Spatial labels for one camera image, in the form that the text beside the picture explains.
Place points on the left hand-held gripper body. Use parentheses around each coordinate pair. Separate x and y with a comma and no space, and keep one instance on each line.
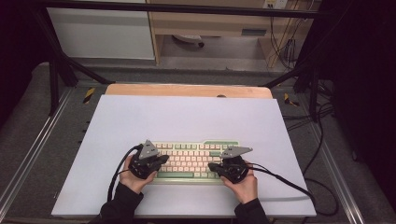
(143,165)

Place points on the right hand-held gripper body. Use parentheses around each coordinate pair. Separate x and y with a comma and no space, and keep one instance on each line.
(233,169)

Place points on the cream pink green keyboard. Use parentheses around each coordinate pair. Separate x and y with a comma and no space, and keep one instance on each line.
(190,161)

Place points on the person's left hand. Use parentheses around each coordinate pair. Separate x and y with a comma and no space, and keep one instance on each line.
(135,183)

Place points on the person's right hand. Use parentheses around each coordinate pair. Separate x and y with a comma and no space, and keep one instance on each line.
(244,189)

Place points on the white board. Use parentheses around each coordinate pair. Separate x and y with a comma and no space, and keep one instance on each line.
(186,121)

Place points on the wooden table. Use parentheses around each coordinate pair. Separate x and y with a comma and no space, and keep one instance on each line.
(186,90)

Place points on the office chair base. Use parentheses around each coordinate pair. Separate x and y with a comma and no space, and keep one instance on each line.
(188,39)

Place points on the white cabinet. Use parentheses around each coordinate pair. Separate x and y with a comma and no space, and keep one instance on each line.
(99,34)

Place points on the light wooden desk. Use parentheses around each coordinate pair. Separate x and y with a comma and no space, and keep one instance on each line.
(211,23)

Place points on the dark curtain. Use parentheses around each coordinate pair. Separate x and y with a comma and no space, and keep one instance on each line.
(364,77)
(15,46)

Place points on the white power strip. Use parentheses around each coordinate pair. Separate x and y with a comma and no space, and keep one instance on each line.
(275,3)

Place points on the aluminium rail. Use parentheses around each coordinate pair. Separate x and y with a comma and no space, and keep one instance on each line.
(34,149)
(336,174)

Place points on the black metal frame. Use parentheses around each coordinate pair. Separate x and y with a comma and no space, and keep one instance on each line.
(186,8)

